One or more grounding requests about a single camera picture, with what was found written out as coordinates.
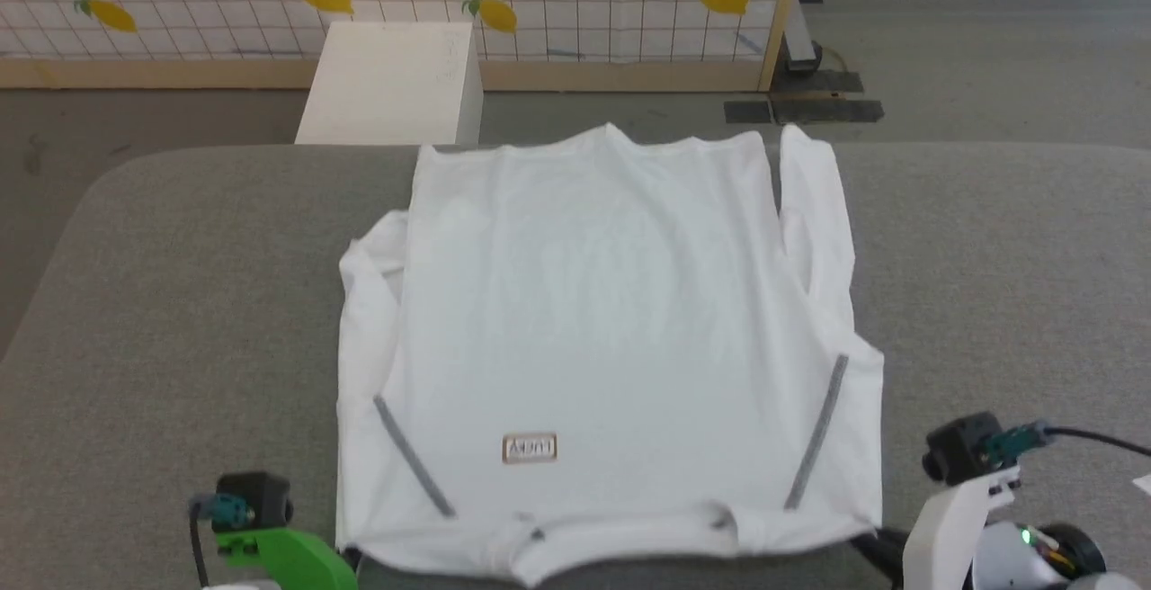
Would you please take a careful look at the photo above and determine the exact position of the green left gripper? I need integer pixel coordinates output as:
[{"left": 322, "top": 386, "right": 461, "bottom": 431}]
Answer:
[{"left": 216, "top": 526, "right": 362, "bottom": 590}]

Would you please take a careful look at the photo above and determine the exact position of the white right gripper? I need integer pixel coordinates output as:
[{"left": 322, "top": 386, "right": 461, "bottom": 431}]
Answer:
[{"left": 852, "top": 473, "right": 1108, "bottom": 590}]

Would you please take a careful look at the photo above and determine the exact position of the white long-sleeve shirt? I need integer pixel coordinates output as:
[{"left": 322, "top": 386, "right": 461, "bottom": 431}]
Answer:
[{"left": 335, "top": 121, "right": 888, "bottom": 590}]

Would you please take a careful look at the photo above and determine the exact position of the long black floor plate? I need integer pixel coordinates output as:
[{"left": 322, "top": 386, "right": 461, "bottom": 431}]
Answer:
[{"left": 771, "top": 96, "right": 886, "bottom": 125}]

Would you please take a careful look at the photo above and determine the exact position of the white box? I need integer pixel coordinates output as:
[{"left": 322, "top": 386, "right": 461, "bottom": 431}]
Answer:
[{"left": 294, "top": 21, "right": 485, "bottom": 147}]

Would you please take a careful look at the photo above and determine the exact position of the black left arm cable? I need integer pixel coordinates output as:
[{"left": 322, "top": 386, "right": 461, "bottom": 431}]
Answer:
[{"left": 187, "top": 493, "right": 253, "bottom": 586}]

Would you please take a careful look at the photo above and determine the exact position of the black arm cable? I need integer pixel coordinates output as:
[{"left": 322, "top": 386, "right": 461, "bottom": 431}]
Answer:
[
  {"left": 187, "top": 493, "right": 253, "bottom": 586},
  {"left": 985, "top": 423, "right": 1151, "bottom": 458}
]

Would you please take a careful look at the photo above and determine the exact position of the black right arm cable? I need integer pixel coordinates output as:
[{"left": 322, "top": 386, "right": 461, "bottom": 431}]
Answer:
[{"left": 985, "top": 423, "right": 1151, "bottom": 458}]

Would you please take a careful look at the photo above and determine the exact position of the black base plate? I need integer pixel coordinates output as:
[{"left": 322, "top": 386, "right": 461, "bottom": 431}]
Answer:
[{"left": 781, "top": 70, "right": 865, "bottom": 94}]

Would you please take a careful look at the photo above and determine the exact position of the grey metal post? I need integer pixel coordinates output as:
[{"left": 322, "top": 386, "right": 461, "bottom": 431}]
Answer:
[{"left": 781, "top": 0, "right": 825, "bottom": 75}]

